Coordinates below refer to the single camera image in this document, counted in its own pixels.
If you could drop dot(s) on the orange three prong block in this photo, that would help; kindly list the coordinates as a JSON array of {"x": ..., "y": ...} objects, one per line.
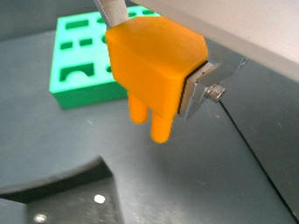
[{"x": 154, "y": 53}]

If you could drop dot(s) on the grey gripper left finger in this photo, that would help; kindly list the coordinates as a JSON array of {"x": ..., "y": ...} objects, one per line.
[{"x": 112, "y": 11}]

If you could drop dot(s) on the green shape sorting board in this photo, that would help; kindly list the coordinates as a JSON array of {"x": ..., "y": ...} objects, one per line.
[{"x": 82, "y": 79}]

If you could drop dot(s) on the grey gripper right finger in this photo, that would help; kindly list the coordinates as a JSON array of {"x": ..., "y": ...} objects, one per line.
[{"x": 202, "y": 86}]

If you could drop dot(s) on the black curved holder bracket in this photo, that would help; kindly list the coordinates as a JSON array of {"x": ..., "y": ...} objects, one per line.
[{"x": 76, "y": 197}]

